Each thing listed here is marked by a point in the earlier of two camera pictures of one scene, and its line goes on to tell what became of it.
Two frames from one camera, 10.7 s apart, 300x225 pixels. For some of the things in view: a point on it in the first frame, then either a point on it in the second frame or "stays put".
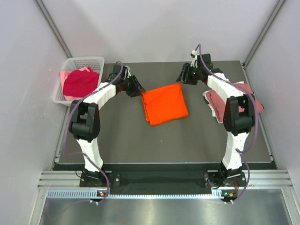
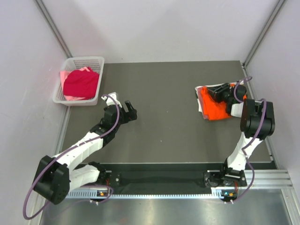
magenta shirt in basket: (80, 84) stays put
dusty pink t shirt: (219, 103) → (205, 110)
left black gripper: (136, 87) → (131, 115)
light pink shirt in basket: (63, 74) stays put
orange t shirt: (164, 104) → (214, 109)
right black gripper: (186, 70) → (218, 90)
